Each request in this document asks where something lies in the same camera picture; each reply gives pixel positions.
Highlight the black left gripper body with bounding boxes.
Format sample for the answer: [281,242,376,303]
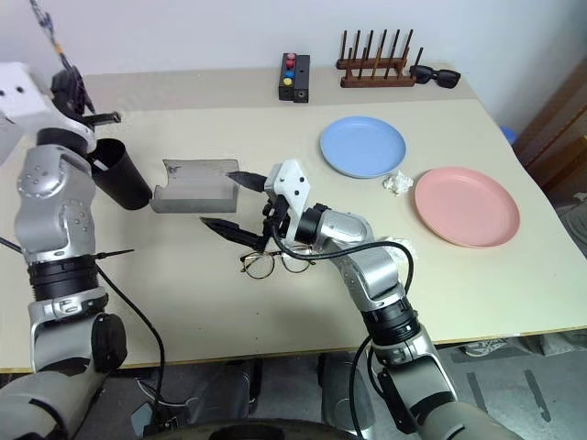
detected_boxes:
[50,67,97,116]

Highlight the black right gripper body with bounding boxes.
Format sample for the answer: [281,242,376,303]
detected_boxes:
[260,191,293,240]

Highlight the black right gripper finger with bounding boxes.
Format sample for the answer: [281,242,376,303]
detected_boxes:
[227,170,268,193]
[200,216,268,252]

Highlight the black plastic cup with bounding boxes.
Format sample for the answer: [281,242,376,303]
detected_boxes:
[86,138,153,211]

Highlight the open grey glasses case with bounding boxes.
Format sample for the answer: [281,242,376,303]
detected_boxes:
[150,158,241,215]

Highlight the thin-framed round eyeglasses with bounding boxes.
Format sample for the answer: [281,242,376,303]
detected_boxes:
[238,244,318,280]

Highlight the black box with coloured buttons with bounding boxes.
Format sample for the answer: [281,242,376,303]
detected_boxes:
[277,52,300,103]

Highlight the blue plate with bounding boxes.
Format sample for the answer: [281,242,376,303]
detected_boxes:
[319,115,408,180]

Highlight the crumpled white paper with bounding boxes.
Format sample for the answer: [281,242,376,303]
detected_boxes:
[382,170,415,198]
[379,235,416,270]

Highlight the grey table leg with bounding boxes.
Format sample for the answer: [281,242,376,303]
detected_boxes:
[316,354,375,439]
[194,357,263,425]

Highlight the brown wooden dish rack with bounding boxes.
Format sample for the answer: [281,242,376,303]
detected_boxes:
[336,28,426,90]

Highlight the pink plate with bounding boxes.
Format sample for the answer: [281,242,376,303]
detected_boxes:
[414,167,522,250]

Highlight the black sunglasses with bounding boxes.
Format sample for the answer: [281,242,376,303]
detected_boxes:
[408,64,462,90]

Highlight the brown wooden furniture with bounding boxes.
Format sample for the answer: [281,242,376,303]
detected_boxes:
[510,58,587,196]

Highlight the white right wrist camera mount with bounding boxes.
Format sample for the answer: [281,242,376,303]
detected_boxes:
[263,159,315,240]

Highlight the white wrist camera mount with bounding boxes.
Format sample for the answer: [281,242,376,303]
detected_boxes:
[263,159,315,240]
[0,61,98,155]

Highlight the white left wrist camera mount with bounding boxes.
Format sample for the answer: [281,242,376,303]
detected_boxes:
[0,61,98,155]

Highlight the hanging braided cord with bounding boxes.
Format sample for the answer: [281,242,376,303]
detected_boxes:
[28,0,80,71]

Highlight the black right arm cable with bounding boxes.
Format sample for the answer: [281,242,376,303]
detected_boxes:
[268,222,418,418]

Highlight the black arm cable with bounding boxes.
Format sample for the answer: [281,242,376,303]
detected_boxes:
[268,222,418,418]
[0,236,167,409]

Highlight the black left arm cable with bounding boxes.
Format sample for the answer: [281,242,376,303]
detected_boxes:
[0,236,167,409]

